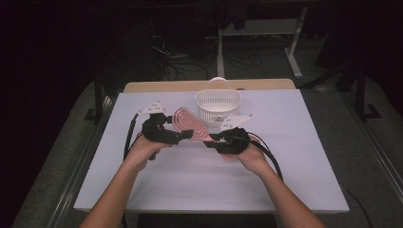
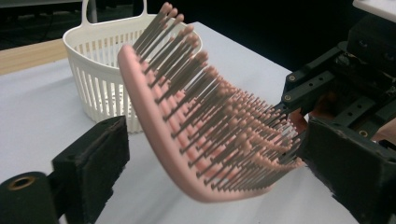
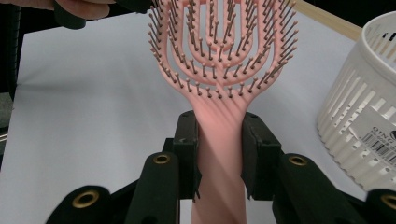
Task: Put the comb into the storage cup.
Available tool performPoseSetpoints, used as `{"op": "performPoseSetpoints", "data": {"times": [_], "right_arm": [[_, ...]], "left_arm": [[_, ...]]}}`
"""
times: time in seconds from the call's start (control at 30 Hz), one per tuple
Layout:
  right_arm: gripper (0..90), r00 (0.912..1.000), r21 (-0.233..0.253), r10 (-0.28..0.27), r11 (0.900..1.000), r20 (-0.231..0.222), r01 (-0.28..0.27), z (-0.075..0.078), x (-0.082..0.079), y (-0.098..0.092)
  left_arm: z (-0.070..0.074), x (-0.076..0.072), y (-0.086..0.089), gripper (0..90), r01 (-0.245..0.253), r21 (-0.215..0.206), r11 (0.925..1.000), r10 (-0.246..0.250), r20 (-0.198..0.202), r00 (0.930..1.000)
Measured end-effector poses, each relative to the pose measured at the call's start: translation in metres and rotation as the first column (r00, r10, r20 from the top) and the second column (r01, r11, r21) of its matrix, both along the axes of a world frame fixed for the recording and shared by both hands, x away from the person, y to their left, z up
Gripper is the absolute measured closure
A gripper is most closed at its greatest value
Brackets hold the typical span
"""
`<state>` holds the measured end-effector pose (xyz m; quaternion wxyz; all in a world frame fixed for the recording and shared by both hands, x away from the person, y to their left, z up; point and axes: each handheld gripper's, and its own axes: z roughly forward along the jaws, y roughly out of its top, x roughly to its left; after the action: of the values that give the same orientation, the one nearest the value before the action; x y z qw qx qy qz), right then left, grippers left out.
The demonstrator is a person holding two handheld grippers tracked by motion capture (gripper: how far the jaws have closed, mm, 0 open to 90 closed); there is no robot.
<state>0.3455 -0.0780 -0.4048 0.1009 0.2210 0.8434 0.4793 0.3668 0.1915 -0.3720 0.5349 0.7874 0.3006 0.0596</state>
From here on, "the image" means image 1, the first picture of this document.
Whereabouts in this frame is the white metal desk frame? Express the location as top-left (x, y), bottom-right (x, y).
top-left (216, 6), bottom-right (309, 80)

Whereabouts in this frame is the person's left hand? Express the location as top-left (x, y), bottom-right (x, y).
top-left (126, 134), bottom-right (174, 173)

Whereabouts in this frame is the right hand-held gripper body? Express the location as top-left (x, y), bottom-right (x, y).
top-left (216, 113), bottom-right (255, 156)

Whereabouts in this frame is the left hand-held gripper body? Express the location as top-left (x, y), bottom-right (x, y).
top-left (138, 101), bottom-right (185, 145)

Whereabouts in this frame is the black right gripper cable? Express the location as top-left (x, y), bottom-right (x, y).
top-left (246, 131), bottom-right (284, 182)

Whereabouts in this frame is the pink cloth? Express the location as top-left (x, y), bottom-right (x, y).
top-left (171, 106), bottom-right (214, 143)

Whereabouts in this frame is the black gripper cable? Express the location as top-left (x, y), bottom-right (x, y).
top-left (123, 113), bottom-right (144, 161)
top-left (246, 131), bottom-right (284, 182)

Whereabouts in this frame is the white plastic basket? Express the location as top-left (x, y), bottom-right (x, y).
top-left (195, 76), bottom-right (242, 128)

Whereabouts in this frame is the person's right hand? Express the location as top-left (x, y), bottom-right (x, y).
top-left (221, 135), bottom-right (271, 176)

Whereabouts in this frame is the black metal stand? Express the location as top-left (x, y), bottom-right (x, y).
top-left (354, 61), bottom-right (382, 124)

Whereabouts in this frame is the beige wooden board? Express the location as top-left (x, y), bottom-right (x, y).
top-left (123, 78), bottom-right (297, 94)

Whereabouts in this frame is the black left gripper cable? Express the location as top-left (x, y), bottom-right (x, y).
top-left (123, 113), bottom-right (144, 161)

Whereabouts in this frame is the tangle of floor cables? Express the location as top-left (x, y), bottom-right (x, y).
top-left (151, 31), bottom-right (264, 82)

